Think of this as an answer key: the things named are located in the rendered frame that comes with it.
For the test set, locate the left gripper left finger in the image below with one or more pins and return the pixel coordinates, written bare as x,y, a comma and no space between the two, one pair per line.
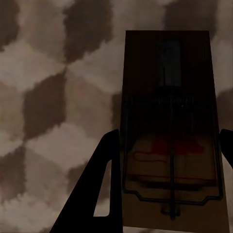
77,214

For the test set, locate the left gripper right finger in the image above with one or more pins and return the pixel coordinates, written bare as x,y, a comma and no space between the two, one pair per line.
226,141

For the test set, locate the mousetrap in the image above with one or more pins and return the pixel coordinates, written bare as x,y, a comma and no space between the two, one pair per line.
170,153

